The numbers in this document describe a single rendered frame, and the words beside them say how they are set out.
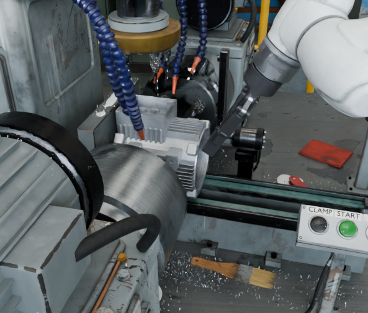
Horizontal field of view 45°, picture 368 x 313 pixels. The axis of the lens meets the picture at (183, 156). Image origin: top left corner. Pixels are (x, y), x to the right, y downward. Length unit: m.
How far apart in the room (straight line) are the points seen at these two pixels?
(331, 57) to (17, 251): 0.51
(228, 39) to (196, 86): 0.28
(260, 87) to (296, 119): 0.93
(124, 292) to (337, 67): 0.44
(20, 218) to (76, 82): 0.73
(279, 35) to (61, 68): 0.52
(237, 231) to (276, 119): 0.77
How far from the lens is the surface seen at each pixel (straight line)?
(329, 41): 0.74
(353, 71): 0.70
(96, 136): 0.99
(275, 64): 0.86
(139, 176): 0.80
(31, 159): 0.51
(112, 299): 0.59
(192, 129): 1.04
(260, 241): 1.13
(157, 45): 0.94
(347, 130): 1.79
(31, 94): 0.98
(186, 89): 1.26
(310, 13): 0.81
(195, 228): 1.15
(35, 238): 0.45
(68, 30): 1.13
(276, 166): 1.50
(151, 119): 1.03
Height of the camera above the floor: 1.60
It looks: 32 degrees down
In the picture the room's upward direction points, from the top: straight up
